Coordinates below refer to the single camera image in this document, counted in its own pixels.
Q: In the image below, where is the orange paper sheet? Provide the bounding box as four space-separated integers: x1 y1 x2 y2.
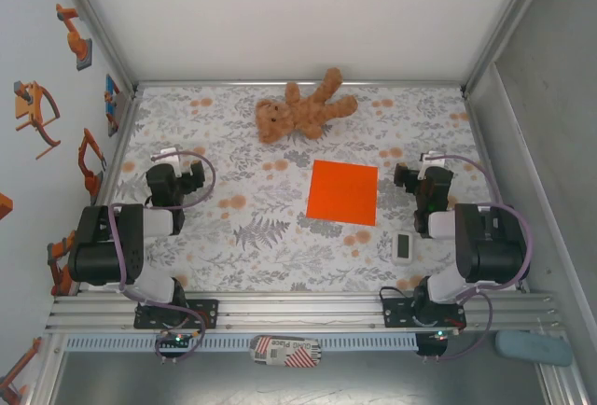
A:
306 159 380 228

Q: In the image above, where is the white digital timer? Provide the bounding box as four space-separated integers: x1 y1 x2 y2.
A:
390 230 414 266

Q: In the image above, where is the brown teddy bear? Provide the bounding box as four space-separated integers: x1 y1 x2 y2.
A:
254 66 359 145

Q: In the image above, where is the floral print tablecloth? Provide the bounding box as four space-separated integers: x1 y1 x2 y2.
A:
87 83 520 293

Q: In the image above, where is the small circuit board with LEDs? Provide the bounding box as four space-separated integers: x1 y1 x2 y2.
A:
416 328 457 343
156 331 198 346

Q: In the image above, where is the red striped printed package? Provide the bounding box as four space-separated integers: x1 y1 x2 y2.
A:
250 333 323 370

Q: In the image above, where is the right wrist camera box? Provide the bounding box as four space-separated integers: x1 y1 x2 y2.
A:
418 151 445 177

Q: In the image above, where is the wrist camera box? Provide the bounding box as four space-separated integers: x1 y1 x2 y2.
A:
418 151 445 177
151 146 184 177

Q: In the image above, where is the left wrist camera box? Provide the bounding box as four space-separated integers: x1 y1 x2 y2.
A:
151 146 184 177

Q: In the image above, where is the aluminium frame rail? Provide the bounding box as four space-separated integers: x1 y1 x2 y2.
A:
464 90 531 294
74 90 141 295

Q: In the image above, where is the blue and orange wall sticker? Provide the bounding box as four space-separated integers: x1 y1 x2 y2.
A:
103 73 123 138

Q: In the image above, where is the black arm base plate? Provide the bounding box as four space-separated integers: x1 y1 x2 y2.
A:
381 296 467 330
133 299 220 330

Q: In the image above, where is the orange claw gripper wall sticker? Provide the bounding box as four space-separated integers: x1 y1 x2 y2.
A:
12 80 62 161

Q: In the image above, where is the white slotted cable duct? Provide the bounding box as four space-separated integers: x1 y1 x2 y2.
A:
64 333 420 351

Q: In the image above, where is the aluminium frame post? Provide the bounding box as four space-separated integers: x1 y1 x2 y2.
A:
459 0 561 98
53 0 141 98

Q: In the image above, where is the wide aluminium mounting rail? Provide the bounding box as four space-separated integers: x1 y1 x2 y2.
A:
44 288 568 334

